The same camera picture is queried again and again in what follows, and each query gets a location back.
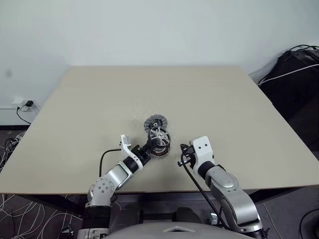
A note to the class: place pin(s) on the silver robot torso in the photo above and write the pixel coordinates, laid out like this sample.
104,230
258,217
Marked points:
164,230

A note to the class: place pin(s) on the black padded seat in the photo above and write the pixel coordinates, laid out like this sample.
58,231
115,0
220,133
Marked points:
306,134

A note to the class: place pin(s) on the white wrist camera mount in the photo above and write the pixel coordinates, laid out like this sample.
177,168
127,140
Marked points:
203,149
128,149

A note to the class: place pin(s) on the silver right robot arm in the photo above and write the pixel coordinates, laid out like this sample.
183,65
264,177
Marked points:
231,194

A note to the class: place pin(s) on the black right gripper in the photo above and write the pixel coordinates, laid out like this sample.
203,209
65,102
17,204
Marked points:
190,156

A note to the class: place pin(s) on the motor housing with copper windings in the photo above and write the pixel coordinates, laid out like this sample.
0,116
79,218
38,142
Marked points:
160,152

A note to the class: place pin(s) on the small silver bracket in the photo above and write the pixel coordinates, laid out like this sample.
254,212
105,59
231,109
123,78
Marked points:
213,218

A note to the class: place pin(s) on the silver spoked rotor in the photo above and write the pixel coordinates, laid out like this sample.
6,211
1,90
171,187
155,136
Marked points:
160,135

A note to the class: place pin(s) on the grey round motor lid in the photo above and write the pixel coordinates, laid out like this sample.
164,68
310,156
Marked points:
155,120

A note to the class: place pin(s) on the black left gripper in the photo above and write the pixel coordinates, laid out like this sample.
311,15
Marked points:
140,153

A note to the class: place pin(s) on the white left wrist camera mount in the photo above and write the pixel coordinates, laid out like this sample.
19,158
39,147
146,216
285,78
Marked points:
128,149

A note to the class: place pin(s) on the black bag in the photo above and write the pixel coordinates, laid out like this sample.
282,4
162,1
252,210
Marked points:
291,79

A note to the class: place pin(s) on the white wall power strip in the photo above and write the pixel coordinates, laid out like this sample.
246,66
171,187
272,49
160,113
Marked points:
22,104

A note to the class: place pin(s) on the black plug adapter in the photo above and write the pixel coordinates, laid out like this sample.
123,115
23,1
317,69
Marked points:
30,103

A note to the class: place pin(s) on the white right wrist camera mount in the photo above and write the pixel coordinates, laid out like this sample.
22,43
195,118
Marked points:
203,149

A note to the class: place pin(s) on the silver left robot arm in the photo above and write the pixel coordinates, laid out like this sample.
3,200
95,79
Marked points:
117,174

